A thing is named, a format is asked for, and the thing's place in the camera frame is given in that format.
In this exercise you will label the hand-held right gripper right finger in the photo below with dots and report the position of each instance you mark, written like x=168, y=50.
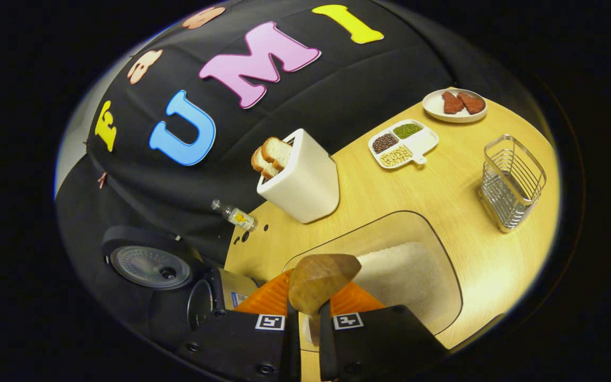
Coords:
x=326, y=350

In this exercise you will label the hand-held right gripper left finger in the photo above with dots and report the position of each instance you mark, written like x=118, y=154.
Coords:
x=293, y=350

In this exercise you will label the wooden spoon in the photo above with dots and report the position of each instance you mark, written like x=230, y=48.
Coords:
x=319, y=281

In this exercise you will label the dark lidded rice cooker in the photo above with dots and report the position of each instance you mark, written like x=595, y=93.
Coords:
x=149, y=265

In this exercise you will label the clear plastic container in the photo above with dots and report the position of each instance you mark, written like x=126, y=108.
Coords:
x=380, y=228

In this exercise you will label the glass bottle with yellow label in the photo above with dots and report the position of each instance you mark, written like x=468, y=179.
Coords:
x=239, y=217

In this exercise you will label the white toaster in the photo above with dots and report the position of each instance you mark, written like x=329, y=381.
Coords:
x=305, y=185

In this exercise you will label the bread slice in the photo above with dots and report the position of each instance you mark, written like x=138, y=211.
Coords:
x=263, y=164
x=278, y=153

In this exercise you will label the pile of pale soybeans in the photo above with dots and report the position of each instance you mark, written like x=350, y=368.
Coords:
x=395, y=156

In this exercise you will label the pile of dark beans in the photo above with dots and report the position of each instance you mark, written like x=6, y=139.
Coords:
x=385, y=143

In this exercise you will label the white divided dish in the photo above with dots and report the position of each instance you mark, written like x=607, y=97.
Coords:
x=422, y=143

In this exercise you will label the pile of green beans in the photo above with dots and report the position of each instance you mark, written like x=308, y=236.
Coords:
x=407, y=130

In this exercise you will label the pink clothespin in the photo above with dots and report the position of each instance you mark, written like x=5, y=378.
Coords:
x=102, y=180

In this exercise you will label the black backdrop cloth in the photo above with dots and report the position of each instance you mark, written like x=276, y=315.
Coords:
x=337, y=90

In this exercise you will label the white round plate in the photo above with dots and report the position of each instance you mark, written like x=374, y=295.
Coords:
x=433, y=106

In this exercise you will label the red meat slice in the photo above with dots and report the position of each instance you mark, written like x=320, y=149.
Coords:
x=452, y=103
x=472, y=103

